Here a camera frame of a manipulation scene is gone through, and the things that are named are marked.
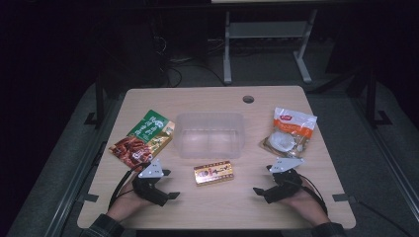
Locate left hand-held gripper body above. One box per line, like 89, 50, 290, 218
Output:
131, 159, 171, 207

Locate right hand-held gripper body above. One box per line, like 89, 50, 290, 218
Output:
262, 157, 305, 204

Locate green and red snack packet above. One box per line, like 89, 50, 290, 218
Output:
108, 109, 176, 168

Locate gold and red snack box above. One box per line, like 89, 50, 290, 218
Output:
193, 160, 235, 187

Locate clear plastic container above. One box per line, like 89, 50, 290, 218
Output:
173, 112, 246, 160

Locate person's left hand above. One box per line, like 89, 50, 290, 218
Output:
106, 179, 154, 222

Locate person's right hand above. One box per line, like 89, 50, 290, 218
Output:
283, 186, 331, 227

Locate white and orange snack packet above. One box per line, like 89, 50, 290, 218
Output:
258, 106, 318, 159

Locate black metal stand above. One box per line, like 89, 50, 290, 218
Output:
365, 67, 393, 128
83, 73, 107, 129

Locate left hand-held gripper cable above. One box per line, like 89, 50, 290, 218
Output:
108, 162, 152, 210

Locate hand-held gripper cable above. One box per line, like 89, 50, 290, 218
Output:
297, 173, 329, 215
108, 162, 152, 210

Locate right hand-held gripper cable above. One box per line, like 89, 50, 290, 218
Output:
297, 173, 329, 215

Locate grey table bracket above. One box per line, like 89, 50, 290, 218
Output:
77, 193, 100, 203
331, 193, 358, 203

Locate thin black cable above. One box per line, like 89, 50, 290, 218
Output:
356, 198, 414, 237

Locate black floor cable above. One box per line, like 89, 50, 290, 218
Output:
163, 58, 229, 88

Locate grey metal desk frame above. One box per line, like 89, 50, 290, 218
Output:
222, 9, 319, 86

